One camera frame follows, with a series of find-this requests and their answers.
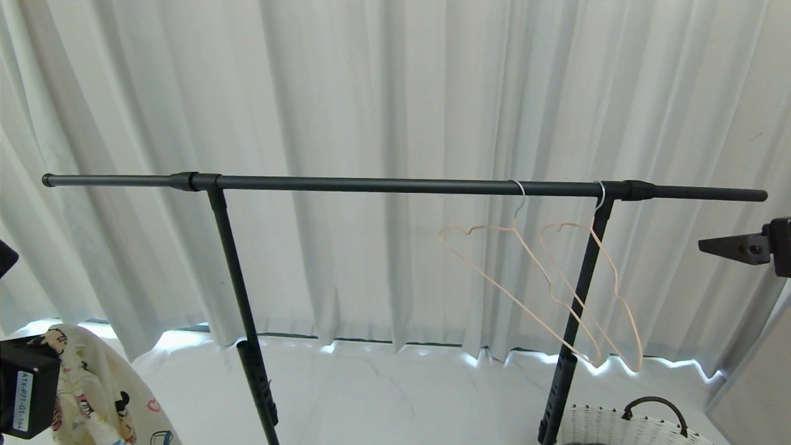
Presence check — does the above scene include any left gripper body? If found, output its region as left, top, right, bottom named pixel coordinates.
left=0, top=337, right=61, bottom=441

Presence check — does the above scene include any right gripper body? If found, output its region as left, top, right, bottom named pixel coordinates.
left=763, top=216, right=791, bottom=278

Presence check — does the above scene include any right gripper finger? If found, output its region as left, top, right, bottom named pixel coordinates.
left=698, top=234, right=770, bottom=266

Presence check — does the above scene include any cream printed garment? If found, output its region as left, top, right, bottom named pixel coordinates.
left=37, top=323, right=181, bottom=445

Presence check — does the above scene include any pink clothes hanger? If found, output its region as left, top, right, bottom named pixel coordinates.
left=439, top=180, right=603, bottom=367
left=539, top=181, right=643, bottom=373

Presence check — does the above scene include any white laundry basket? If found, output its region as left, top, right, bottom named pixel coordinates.
left=556, top=396, right=716, bottom=445

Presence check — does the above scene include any black clothes rack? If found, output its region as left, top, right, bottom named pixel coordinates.
left=42, top=172, right=768, bottom=445

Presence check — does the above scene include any white curtain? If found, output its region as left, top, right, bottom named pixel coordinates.
left=0, top=0, right=791, bottom=378

